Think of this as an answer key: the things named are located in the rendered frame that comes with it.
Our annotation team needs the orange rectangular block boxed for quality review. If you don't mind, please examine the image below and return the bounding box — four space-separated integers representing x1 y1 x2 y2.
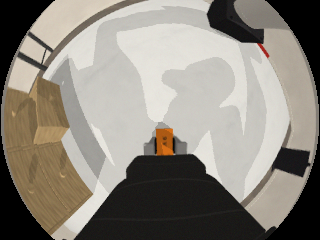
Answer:
156 128 173 155

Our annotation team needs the light wooden chest of drawers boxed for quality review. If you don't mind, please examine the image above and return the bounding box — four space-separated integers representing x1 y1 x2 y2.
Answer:
6 87 93 236

